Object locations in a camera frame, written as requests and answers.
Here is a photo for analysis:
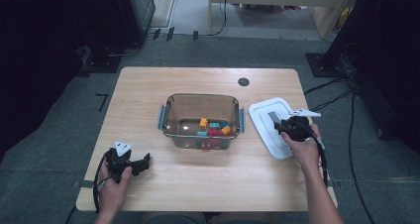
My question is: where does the black cabinet with glass door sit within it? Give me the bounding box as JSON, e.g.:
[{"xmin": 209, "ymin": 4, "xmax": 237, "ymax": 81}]
[{"xmin": 115, "ymin": 0, "xmax": 157, "ymax": 47}]

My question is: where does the clear brown storage box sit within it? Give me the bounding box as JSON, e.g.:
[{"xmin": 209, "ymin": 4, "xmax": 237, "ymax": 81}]
[{"xmin": 157, "ymin": 93, "xmax": 247, "ymax": 152}]

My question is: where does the person's right leg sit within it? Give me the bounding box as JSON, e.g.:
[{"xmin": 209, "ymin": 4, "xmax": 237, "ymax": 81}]
[{"xmin": 211, "ymin": 211, "xmax": 281, "ymax": 224}]

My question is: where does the black cable at desk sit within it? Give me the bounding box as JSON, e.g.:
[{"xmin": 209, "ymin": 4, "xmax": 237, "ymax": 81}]
[{"xmin": 197, "ymin": 0, "xmax": 230, "ymax": 38}]

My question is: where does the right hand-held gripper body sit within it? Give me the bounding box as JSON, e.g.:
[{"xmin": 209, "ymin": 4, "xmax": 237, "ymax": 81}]
[{"xmin": 284, "ymin": 108, "xmax": 322, "ymax": 143}]

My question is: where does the long black floor cable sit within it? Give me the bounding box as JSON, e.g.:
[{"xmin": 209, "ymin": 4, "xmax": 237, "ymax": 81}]
[{"xmin": 348, "ymin": 84, "xmax": 377, "ymax": 224}]

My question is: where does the white box lid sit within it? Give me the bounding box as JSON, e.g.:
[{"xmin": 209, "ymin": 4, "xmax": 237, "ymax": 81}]
[{"xmin": 248, "ymin": 96, "xmax": 296, "ymax": 161}]

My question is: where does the person's right hand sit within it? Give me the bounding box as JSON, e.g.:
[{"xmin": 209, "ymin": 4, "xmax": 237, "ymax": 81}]
[{"xmin": 280, "ymin": 123, "xmax": 323, "ymax": 180}]

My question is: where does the long red toy brick plate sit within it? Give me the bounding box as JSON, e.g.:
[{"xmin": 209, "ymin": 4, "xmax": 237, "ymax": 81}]
[{"xmin": 201, "ymin": 139, "xmax": 222, "ymax": 151}]

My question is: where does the light floor cable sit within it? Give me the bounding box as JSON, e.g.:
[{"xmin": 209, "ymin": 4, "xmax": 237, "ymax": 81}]
[{"xmin": 105, "ymin": 42, "xmax": 143, "ymax": 58}]

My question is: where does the dark curtain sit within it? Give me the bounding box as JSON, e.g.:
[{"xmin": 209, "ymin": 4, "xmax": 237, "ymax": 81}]
[
  {"xmin": 325, "ymin": 0, "xmax": 420, "ymax": 154},
  {"xmin": 0, "ymin": 0, "xmax": 90, "ymax": 163}
]

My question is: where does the yellow object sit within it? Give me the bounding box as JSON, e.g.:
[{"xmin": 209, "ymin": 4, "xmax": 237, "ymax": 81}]
[{"xmin": 340, "ymin": 6, "xmax": 354, "ymax": 27}]

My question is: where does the hand-held gripper cable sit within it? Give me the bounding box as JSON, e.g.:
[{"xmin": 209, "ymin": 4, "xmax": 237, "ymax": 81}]
[
  {"xmin": 306, "ymin": 124, "xmax": 330, "ymax": 188},
  {"xmin": 92, "ymin": 149, "xmax": 112, "ymax": 214}
]

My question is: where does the right hand-held gripper cable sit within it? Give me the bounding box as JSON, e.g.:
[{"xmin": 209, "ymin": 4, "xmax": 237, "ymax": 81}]
[{"xmin": 306, "ymin": 124, "xmax": 330, "ymax": 188}]

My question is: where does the black stand base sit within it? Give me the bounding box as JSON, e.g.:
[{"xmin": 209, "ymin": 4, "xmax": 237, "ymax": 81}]
[
  {"xmin": 305, "ymin": 52, "xmax": 351, "ymax": 78},
  {"xmin": 80, "ymin": 45, "xmax": 124, "ymax": 75}
]

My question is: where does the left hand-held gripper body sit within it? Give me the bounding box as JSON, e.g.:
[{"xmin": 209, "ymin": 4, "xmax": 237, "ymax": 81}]
[{"xmin": 106, "ymin": 140, "xmax": 134, "ymax": 184}]

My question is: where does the person's left hand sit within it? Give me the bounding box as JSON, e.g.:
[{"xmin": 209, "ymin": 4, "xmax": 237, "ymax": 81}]
[{"xmin": 98, "ymin": 158, "xmax": 133, "ymax": 218}]

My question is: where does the left hand-held gripper cable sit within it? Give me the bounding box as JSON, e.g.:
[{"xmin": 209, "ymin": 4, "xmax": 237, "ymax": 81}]
[{"xmin": 92, "ymin": 149, "xmax": 112, "ymax": 214}]

